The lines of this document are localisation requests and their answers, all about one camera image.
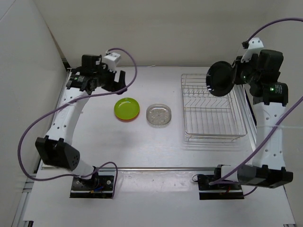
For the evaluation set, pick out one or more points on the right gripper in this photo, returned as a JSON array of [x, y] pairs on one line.
[[238, 65]]

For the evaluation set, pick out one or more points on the clear glass plate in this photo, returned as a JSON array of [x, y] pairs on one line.
[[158, 119], [158, 114]]

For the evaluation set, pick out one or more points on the black plate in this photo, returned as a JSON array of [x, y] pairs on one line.
[[219, 79]]

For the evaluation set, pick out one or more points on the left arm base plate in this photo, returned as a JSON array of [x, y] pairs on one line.
[[98, 187]]

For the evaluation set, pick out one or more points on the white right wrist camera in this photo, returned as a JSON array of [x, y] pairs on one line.
[[253, 46]]

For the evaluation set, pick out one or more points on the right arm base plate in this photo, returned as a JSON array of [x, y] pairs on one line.
[[221, 191]]

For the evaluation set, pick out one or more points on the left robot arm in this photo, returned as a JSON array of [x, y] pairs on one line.
[[55, 147]]

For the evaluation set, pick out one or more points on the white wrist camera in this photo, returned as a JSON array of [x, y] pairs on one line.
[[253, 46], [111, 60]]

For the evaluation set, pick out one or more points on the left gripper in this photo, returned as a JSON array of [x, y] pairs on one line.
[[116, 86]]

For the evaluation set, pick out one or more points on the green plate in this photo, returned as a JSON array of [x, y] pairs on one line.
[[126, 108]]

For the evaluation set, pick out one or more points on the white zip tie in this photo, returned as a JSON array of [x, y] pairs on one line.
[[281, 126]]

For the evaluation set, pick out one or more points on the wire dish rack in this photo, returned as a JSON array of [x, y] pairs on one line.
[[207, 117]]

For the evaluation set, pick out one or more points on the orange plate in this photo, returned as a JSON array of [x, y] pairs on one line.
[[127, 120]]

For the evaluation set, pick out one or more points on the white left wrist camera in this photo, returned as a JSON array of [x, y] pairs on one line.
[[111, 60]]

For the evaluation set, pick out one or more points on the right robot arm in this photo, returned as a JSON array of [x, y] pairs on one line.
[[265, 167]]

